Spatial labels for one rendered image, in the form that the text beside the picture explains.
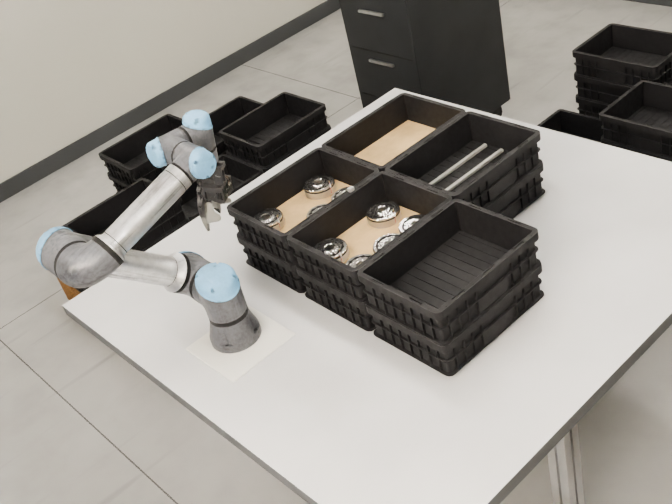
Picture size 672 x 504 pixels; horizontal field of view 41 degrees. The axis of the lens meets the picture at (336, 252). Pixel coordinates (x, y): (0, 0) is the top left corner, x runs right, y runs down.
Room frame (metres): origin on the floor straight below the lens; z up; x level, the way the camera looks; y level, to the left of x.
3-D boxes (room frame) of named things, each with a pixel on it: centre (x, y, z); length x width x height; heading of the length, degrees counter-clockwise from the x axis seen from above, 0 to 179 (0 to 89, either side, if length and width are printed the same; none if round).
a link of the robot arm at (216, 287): (2.05, 0.35, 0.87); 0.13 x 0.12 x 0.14; 33
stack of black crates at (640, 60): (3.36, -1.43, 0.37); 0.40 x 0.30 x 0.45; 34
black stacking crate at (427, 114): (2.59, -0.29, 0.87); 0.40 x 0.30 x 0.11; 123
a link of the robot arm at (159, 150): (2.17, 0.35, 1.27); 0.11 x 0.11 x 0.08; 33
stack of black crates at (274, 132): (3.58, 0.12, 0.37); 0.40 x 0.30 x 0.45; 124
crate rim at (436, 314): (1.87, -0.28, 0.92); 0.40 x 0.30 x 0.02; 123
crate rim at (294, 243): (2.12, -0.12, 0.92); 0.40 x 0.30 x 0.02; 123
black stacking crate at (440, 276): (1.87, -0.28, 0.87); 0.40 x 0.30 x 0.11; 123
